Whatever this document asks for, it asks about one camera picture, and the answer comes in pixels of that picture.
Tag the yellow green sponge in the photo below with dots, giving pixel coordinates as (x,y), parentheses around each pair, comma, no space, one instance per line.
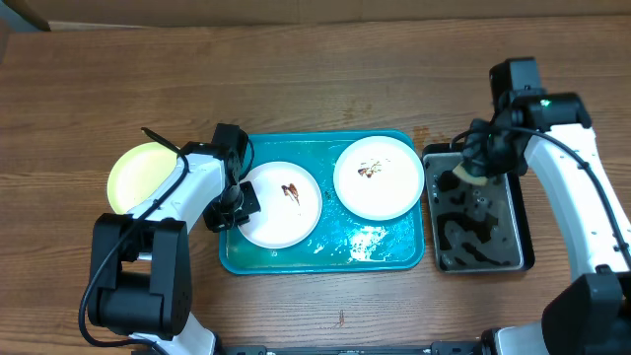
(460,172)

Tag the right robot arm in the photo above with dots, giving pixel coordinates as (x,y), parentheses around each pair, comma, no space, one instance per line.
(553,135)

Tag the white plate front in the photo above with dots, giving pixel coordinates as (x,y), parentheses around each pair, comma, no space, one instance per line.
(290,205)

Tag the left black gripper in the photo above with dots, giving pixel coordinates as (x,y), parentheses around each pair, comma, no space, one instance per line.
(218,223)

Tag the black water tray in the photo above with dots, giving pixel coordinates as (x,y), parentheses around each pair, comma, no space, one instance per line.
(476,229)

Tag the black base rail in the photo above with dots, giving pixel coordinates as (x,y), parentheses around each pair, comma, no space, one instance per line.
(436,348)

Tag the yellow-green plate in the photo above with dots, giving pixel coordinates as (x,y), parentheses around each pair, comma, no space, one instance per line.
(137,174)

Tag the white plate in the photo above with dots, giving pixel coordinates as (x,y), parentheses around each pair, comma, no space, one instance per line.
(378,178)
(290,205)

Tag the white plate right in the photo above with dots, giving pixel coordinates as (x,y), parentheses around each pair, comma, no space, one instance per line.
(378,178)

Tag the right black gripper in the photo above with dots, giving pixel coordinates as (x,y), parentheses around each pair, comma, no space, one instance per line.
(473,156)

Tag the teal plastic tray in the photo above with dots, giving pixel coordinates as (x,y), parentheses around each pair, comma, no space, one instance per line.
(341,241)

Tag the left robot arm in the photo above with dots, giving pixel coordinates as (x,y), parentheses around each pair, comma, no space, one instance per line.
(140,287)

